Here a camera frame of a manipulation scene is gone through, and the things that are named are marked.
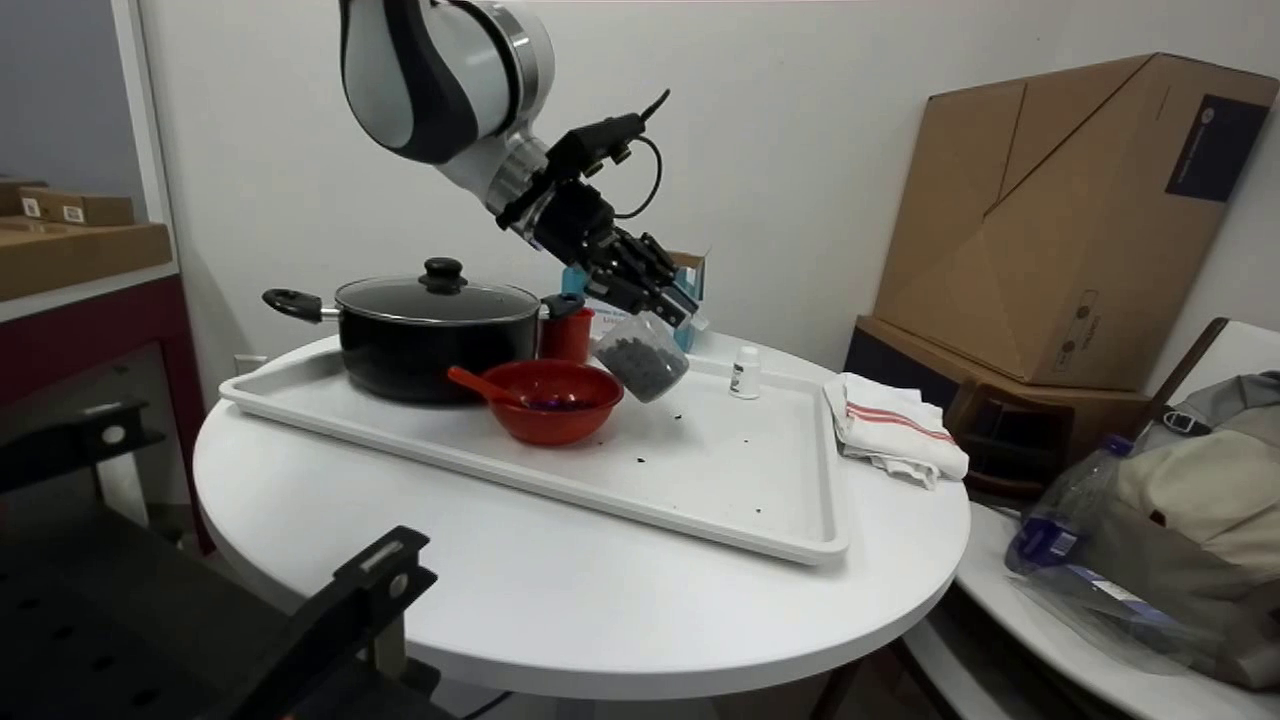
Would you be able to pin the dark low cabinet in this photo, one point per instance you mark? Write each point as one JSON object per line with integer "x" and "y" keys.
{"x": 986, "y": 412}

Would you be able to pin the white plastic tray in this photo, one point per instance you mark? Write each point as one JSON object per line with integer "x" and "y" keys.
{"x": 722, "y": 464}

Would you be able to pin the white board dark frame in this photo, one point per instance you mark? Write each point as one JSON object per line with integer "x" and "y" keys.
{"x": 1241, "y": 353}

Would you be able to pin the black cooking pot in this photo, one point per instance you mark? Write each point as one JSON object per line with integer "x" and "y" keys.
{"x": 403, "y": 353}

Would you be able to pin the small glass shaker bottle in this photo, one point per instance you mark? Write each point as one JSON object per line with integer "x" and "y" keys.
{"x": 736, "y": 381}

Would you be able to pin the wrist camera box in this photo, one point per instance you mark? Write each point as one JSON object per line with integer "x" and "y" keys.
{"x": 592, "y": 136}

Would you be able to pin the red mug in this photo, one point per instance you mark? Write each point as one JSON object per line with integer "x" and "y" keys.
{"x": 565, "y": 337}

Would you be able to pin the clear plastic bag blue print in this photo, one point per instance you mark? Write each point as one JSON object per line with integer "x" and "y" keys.
{"x": 1053, "y": 547}

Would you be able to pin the clear plastic jug dark contents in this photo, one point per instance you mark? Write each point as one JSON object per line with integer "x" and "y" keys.
{"x": 641, "y": 361}

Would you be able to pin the black robot stand frame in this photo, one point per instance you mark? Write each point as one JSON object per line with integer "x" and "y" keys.
{"x": 163, "y": 626}

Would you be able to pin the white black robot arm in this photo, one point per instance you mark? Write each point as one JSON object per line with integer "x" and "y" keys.
{"x": 433, "y": 75}

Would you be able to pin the red brown desk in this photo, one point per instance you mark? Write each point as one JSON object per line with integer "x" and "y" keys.
{"x": 83, "y": 347}

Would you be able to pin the large brown cardboard box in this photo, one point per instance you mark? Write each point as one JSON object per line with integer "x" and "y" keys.
{"x": 1067, "y": 214}

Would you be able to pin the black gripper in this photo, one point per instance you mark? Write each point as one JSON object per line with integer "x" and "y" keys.
{"x": 573, "y": 221}

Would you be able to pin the white towel red stripe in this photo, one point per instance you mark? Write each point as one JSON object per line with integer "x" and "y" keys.
{"x": 892, "y": 427}

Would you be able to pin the flat brown cardboard tray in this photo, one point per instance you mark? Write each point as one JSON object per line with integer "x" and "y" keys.
{"x": 66, "y": 253}

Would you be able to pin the glass pot lid black knob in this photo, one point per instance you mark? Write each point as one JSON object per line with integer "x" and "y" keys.
{"x": 424, "y": 300}

